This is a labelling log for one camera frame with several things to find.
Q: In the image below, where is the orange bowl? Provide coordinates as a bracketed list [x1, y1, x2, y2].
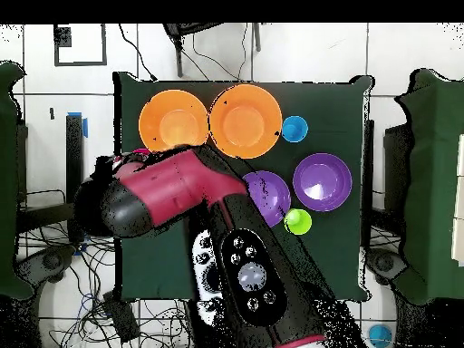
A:
[138, 89, 211, 154]
[208, 83, 284, 160]

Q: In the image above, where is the purple bowl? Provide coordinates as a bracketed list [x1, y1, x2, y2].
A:
[241, 170, 292, 228]
[292, 152, 353, 213]

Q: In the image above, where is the yellow-green cup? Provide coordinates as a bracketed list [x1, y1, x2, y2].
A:
[284, 208, 313, 236]

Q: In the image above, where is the blue cup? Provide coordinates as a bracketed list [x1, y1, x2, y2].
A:
[367, 323, 394, 348]
[281, 115, 309, 143]

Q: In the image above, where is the dark green table cloth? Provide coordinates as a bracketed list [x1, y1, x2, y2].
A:
[111, 72, 374, 302]

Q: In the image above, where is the black power adapter box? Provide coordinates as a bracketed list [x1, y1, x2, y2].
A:
[101, 291, 141, 344]

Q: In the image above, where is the green cloth covered table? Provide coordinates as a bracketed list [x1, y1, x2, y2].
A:
[0, 61, 35, 302]
[392, 68, 464, 305]

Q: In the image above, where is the white box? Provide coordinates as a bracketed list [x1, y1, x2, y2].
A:
[450, 133, 464, 267]

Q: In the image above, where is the black floor cable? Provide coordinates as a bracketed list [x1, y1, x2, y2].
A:
[118, 23, 159, 82]

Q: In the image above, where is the black camera tripod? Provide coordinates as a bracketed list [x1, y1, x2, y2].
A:
[162, 23, 262, 79]

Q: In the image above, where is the tangle of cables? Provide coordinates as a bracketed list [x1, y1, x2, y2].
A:
[21, 209, 193, 348]

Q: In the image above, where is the grey pedestal foot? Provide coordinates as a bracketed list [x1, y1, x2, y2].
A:
[15, 246, 77, 287]
[365, 247, 409, 285]

